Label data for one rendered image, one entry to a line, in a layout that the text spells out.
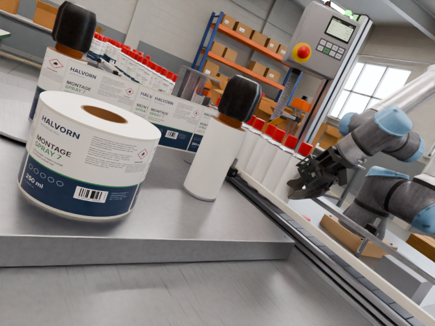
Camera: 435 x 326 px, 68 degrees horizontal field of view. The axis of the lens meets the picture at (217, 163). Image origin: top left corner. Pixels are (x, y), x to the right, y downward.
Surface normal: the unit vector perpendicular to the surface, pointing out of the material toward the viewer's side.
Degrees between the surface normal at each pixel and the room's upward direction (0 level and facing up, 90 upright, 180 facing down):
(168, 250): 90
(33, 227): 0
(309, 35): 90
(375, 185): 90
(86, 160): 90
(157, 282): 0
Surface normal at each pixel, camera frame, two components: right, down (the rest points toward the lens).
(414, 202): -0.79, -0.28
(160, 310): 0.39, -0.89
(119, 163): 0.60, 0.44
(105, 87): 0.43, 0.40
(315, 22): -0.02, 0.25
